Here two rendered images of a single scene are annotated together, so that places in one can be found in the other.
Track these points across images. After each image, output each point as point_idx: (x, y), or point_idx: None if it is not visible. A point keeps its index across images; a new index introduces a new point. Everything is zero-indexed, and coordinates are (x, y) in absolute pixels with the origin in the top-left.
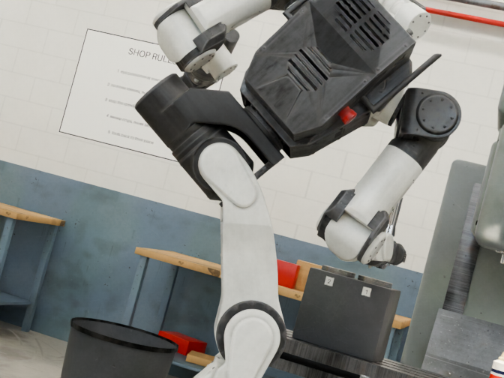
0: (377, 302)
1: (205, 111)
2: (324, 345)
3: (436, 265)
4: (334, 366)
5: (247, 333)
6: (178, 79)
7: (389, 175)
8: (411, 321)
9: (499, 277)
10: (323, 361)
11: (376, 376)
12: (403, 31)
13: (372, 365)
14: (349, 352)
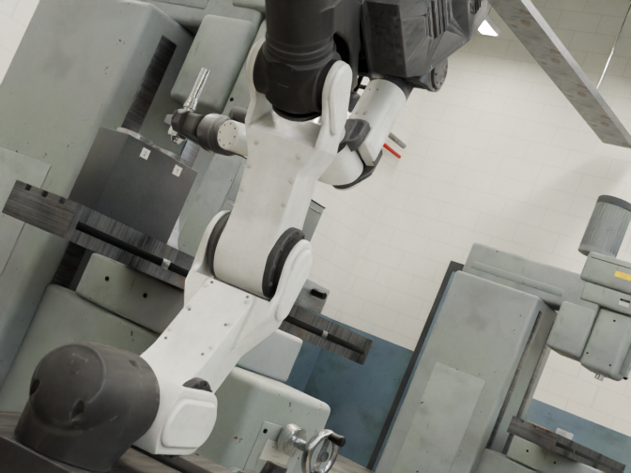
0: (184, 183)
1: (345, 22)
2: (126, 222)
3: (112, 114)
4: (144, 249)
5: (302, 266)
6: None
7: (394, 116)
8: (73, 169)
9: (157, 136)
10: (135, 244)
11: (175, 261)
12: (486, 3)
13: (175, 250)
14: (148, 233)
